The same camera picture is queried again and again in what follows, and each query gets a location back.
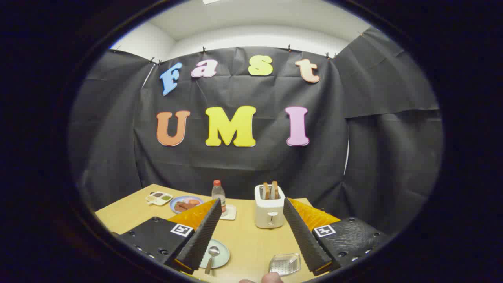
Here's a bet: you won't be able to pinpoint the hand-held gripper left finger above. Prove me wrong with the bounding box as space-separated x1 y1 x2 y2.
117 198 223 275

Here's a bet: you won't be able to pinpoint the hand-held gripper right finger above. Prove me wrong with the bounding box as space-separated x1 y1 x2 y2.
283 197 390 276

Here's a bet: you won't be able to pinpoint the metal spoon wooden handle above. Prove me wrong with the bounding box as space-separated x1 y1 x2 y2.
204 246 220 275

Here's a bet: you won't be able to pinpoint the light green plate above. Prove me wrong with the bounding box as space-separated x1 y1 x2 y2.
199 239 231 269

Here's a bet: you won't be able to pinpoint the brown meat slices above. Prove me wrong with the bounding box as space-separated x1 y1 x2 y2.
174 200 201 212

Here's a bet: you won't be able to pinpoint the white square coaster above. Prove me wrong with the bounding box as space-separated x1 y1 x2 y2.
220 204 237 221

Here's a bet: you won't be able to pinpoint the white toaster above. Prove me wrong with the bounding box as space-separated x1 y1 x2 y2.
254 184 286 229

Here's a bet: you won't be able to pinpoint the blue plate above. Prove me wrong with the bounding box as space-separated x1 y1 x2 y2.
169 196 204 214

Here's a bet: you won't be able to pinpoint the clear water bottle red cap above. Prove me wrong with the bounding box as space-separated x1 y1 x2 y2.
211 180 227 215

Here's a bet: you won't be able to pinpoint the white divided sauce dish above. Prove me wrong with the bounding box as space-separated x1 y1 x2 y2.
145 191 173 206

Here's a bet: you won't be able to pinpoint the black backdrop cloth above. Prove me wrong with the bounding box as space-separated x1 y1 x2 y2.
69 27 444 236

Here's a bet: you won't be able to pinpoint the metal wire basket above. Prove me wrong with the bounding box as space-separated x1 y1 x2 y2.
269 253 301 276

